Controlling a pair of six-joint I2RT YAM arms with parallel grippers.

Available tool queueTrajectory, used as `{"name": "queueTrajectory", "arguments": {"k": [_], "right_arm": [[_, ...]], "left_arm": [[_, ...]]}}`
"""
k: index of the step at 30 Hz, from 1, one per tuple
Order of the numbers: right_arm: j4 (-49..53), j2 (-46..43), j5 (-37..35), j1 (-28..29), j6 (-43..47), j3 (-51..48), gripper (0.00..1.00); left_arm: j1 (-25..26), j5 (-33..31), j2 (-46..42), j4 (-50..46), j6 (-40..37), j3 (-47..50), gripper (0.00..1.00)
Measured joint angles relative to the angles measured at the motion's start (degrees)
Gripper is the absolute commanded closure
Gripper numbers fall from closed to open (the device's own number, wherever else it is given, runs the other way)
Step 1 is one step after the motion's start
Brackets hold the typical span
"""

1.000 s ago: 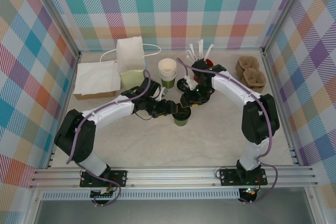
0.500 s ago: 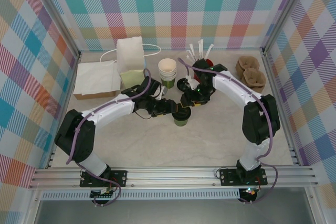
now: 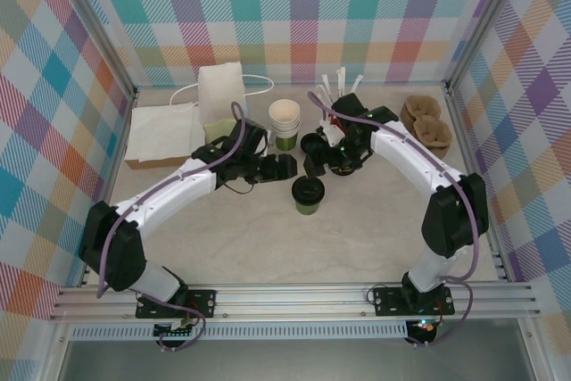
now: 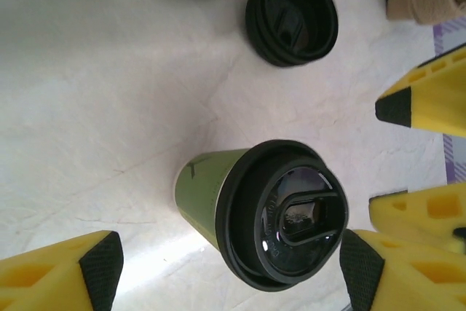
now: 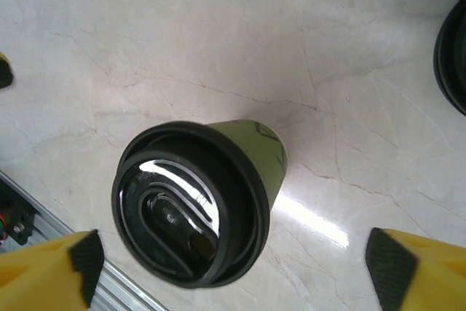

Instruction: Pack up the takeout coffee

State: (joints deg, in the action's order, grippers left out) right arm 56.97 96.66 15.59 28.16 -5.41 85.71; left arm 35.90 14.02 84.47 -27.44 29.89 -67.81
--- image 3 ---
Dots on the green paper cup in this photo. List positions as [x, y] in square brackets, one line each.
[285, 126]
[284, 112]
[285, 130]
[287, 142]
[308, 208]

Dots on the white paper carrier bag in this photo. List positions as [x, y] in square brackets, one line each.
[220, 86]

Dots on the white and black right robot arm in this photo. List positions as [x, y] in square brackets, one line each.
[415, 153]

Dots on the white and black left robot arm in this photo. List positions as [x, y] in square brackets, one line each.
[169, 196]

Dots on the white paper napkin stack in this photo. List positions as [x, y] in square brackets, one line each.
[160, 131]

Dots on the small controller board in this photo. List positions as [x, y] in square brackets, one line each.
[174, 332]
[424, 327]

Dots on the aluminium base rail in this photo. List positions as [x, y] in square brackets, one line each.
[290, 300]

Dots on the aluminium side rail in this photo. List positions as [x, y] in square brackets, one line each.
[117, 149]

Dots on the aluminium frame post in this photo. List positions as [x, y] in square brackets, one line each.
[99, 28]
[482, 19]

